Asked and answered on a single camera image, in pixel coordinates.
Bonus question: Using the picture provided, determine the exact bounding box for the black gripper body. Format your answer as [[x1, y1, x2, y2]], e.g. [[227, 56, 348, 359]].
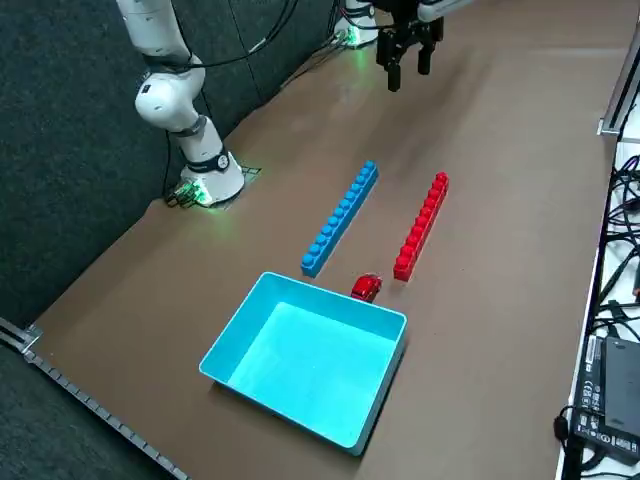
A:
[[372, 0, 445, 39]]

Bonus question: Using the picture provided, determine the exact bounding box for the red toy car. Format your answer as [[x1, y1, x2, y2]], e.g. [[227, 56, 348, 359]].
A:
[[351, 272, 384, 304]]

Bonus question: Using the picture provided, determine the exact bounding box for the long blue studded brick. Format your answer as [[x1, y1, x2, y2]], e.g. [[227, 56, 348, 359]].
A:
[[321, 180, 369, 250]]

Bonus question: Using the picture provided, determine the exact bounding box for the white side bench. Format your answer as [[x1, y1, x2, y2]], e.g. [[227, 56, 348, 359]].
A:
[[553, 134, 640, 480]]

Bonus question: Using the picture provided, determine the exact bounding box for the teal plastic bin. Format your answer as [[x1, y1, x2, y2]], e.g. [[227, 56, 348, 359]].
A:
[[198, 271, 409, 457]]

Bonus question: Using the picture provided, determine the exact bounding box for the black power adapter brick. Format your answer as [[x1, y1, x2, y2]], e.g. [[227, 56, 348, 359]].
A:
[[571, 335, 640, 466]]

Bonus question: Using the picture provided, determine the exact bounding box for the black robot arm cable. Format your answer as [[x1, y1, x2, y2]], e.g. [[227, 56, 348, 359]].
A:
[[162, 132, 176, 201], [187, 0, 301, 71], [279, 29, 351, 91], [239, 0, 281, 106]]

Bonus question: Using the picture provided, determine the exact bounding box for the aluminium frame profile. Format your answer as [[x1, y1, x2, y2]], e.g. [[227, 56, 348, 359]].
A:
[[598, 0, 640, 137]]

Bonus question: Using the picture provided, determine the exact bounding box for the purple cable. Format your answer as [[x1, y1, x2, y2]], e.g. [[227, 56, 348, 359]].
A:
[[617, 154, 640, 181]]

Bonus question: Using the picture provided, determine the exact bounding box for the black adapter cable with plug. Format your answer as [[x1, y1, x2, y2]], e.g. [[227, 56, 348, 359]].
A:
[[552, 404, 586, 480]]

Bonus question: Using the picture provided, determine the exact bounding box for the aluminium table edge rail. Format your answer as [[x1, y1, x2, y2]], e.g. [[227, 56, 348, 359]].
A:
[[0, 317, 191, 480]]

